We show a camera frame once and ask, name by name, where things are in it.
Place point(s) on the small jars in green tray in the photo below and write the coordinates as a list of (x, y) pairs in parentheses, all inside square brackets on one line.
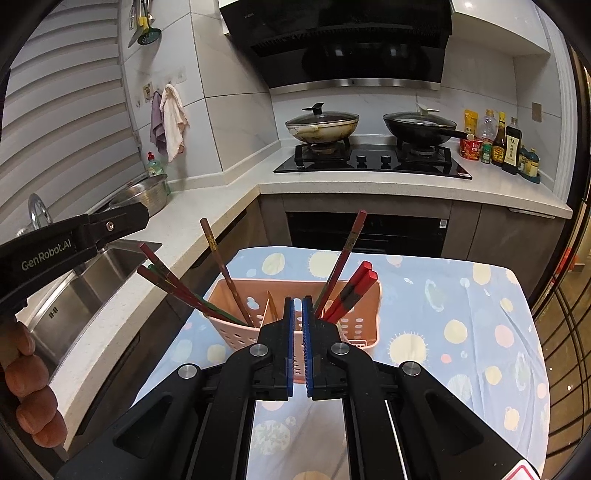
[(530, 168)]

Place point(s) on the purple hanging cloth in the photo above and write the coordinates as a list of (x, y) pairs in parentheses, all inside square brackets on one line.
[(157, 124)]

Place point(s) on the dark soy sauce bottle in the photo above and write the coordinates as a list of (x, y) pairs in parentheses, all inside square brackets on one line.
[(512, 152)]

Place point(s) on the clear plastic bottle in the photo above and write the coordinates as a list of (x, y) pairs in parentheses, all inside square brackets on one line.
[(485, 127)]

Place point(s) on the glass wok lid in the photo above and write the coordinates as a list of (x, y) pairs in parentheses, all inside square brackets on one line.
[(323, 117)]

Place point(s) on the black gas stove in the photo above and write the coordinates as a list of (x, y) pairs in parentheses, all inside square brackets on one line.
[(369, 161)]

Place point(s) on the brown chopstick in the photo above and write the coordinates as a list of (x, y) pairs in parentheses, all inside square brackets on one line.
[(223, 263)]

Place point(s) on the bright red chopstick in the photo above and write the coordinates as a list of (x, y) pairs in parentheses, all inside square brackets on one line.
[(353, 281), (360, 290)]

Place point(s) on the glass pan lid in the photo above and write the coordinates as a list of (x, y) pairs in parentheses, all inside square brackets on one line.
[(418, 119)]

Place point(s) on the wall socket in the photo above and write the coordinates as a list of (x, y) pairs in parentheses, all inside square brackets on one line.
[(536, 112)]

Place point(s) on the person's left hand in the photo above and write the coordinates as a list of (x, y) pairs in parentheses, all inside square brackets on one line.
[(32, 392)]

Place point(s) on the stainless steel colander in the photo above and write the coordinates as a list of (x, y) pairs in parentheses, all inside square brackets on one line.
[(147, 194)]

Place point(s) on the dark red patterned chopstick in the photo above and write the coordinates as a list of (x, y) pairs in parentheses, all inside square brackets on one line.
[(161, 265)]

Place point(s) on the green chopstick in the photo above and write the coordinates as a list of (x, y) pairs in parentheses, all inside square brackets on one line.
[(154, 269), (226, 318)]

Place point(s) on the stainless steel sink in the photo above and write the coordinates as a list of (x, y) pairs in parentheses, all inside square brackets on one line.
[(92, 286)]

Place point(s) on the beige wok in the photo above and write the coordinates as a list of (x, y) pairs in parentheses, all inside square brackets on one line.
[(323, 134)]

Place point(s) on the black frying pan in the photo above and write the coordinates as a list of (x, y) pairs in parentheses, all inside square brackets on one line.
[(415, 136)]

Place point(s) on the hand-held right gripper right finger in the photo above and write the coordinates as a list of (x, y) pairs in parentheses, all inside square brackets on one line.
[(308, 341)]

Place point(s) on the blue planet print tablecloth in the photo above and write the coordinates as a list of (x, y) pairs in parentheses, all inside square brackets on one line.
[(461, 300)]

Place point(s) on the chrome faucet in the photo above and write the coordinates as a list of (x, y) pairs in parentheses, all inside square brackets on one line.
[(37, 210)]

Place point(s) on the window blinds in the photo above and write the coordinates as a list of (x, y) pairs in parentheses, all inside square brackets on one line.
[(60, 115)]

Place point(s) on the black built-in appliance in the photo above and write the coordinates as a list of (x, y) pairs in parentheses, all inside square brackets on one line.
[(369, 230)]

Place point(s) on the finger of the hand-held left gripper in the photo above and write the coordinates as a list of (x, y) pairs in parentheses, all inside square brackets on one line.
[(122, 221)]

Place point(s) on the white hanging cloth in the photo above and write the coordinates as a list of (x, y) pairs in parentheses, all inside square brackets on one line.
[(174, 124)]

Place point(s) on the black range hood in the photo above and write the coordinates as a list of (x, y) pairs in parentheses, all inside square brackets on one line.
[(346, 41)]

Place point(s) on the green dish soap bottle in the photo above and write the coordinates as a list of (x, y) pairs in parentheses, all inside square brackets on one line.
[(155, 167)]

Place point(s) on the brown sauce bottle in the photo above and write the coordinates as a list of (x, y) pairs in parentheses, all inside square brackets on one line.
[(498, 147)]

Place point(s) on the small green cap jar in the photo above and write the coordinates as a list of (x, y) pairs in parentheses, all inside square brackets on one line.
[(486, 154)]

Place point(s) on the yellow packet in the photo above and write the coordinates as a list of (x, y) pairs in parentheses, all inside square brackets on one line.
[(471, 122)]

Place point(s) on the pink perforated utensil holder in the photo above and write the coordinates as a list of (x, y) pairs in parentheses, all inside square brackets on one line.
[(226, 334)]

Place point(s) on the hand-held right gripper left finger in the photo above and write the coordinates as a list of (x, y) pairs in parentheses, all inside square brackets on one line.
[(288, 341)]

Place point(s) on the steel hanging spatula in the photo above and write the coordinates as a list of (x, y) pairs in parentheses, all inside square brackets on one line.
[(134, 37)]

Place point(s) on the white kitchen countertop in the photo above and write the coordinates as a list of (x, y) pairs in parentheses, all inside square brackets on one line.
[(207, 194)]

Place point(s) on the red noodle cup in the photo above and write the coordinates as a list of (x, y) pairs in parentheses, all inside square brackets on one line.
[(470, 150)]

